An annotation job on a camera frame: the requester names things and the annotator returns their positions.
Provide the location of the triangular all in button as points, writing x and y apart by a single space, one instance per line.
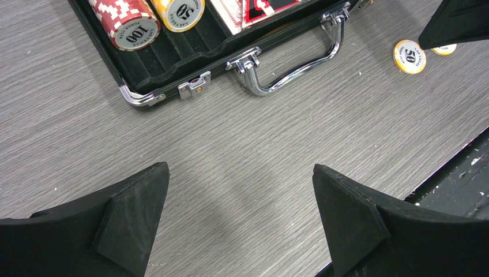
255 11

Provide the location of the red 100 chip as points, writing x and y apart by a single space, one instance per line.
444 50

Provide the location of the red backed card deck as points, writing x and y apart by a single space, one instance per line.
232 13

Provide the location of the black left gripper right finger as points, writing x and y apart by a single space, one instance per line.
370 233

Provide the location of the black aluminium poker case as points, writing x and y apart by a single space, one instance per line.
183 65

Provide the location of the yellow chip stack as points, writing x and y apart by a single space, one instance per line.
179 15

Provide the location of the dark red chip stack left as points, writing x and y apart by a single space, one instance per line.
130 24

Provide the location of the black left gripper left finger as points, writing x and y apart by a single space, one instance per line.
109 232

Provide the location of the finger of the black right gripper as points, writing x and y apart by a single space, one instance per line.
456 21

